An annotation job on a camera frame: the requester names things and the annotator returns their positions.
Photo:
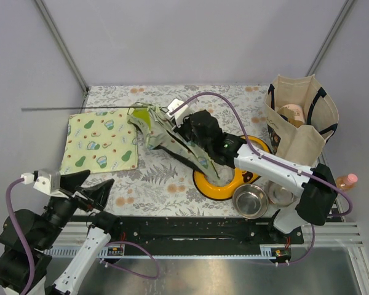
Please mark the green avocado pet tent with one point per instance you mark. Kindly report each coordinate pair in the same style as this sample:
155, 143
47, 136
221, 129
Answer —
158, 134

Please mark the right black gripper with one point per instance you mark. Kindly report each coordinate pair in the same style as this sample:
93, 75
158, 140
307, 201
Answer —
186, 120

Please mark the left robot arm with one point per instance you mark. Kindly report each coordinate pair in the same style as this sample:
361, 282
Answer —
26, 235

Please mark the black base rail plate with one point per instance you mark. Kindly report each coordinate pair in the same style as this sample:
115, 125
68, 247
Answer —
202, 236

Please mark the avocado print cushion mat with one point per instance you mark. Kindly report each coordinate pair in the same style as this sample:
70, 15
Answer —
101, 142

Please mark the beige canvas tote bag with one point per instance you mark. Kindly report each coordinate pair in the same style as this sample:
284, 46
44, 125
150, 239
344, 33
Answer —
304, 144

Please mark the yellow double bowl stand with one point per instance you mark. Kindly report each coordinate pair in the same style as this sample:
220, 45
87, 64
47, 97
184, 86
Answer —
230, 180

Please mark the white slotted cable duct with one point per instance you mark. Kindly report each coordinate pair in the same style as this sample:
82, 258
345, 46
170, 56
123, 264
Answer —
111, 252

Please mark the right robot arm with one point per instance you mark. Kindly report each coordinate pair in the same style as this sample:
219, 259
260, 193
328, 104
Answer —
313, 186

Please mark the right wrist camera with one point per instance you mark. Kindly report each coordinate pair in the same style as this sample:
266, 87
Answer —
177, 111

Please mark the pink cap plastic bottle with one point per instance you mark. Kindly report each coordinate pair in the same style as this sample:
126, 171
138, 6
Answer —
347, 182

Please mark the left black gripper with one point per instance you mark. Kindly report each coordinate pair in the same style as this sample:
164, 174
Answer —
99, 193

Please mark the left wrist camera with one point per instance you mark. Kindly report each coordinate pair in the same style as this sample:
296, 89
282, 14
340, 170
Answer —
44, 181

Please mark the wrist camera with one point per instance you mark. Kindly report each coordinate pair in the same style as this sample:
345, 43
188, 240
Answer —
177, 111
44, 181

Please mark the steel pet bowl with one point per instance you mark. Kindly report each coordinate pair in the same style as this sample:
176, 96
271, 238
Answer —
279, 195
250, 201

